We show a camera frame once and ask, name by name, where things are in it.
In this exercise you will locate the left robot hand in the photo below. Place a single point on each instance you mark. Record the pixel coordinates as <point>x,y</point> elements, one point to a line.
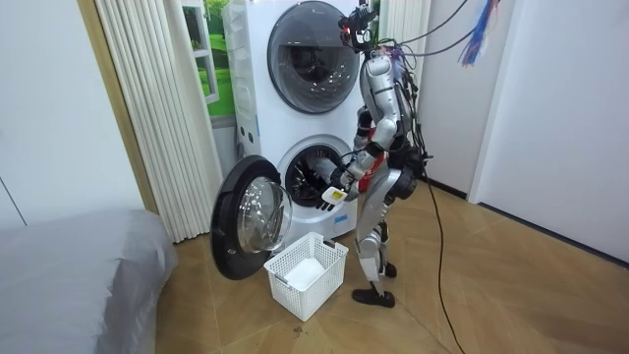
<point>336,195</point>

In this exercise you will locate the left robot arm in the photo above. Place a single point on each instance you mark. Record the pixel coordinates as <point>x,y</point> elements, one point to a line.
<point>388,130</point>

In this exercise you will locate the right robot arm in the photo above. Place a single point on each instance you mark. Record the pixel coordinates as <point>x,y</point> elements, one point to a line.
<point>325,168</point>

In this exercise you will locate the robot legs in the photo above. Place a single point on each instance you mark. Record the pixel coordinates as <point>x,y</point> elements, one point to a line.
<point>368,226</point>

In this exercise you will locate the white cloth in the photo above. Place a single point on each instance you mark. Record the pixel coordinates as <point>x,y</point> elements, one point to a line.
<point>304,274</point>

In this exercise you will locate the white stacked washing machine tower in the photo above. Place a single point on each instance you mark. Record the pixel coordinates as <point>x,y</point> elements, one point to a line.
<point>265,123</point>

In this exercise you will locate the black round washer door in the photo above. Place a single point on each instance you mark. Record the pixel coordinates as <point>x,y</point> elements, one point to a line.
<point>230,211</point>

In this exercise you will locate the white plastic laundry basket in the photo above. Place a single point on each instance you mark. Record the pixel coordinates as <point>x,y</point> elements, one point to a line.
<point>314,301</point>

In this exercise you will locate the robot body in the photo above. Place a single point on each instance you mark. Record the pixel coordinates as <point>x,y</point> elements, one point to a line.
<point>381,83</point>

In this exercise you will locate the cream pleated curtain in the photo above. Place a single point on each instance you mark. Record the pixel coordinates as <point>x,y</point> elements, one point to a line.
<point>400,24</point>
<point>157,123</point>

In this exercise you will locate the grey bed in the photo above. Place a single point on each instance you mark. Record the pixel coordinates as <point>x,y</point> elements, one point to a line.
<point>64,285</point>

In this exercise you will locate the green landscape wall poster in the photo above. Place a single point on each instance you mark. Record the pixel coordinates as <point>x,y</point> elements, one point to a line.
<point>222,64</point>

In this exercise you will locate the wooden door frame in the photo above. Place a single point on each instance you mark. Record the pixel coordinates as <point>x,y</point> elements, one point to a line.
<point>118,108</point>

